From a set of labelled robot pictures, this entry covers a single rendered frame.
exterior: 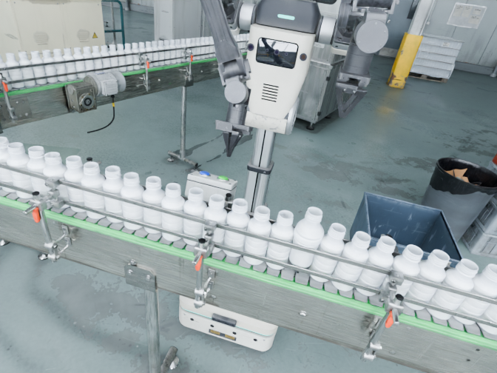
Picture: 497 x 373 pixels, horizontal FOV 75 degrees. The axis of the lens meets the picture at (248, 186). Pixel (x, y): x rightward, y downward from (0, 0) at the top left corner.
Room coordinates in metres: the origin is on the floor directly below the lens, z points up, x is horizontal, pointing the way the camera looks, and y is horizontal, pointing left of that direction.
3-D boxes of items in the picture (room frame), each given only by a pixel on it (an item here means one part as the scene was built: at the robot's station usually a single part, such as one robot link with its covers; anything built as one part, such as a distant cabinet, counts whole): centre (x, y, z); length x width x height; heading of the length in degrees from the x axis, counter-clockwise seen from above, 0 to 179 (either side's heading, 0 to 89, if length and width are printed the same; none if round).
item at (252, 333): (1.29, -0.04, 0.24); 0.68 x 0.53 x 0.41; 170
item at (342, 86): (0.75, -0.19, 1.44); 0.07 x 0.07 x 0.09; 80
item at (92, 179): (0.72, 0.42, 1.08); 0.06 x 0.06 x 0.17
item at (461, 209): (2.23, -1.62, 0.32); 0.45 x 0.45 x 0.64
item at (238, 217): (0.65, 0.01, 1.08); 0.06 x 0.06 x 0.17
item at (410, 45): (7.84, -3.01, 0.55); 0.40 x 0.40 x 1.10; 80
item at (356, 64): (0.77, -0.20, 1.51); 0.10 x 0.07 x 0.07; 170
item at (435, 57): (9.65, -4.24, 0.50); 1.24 x 1.03 x 1.00; 83
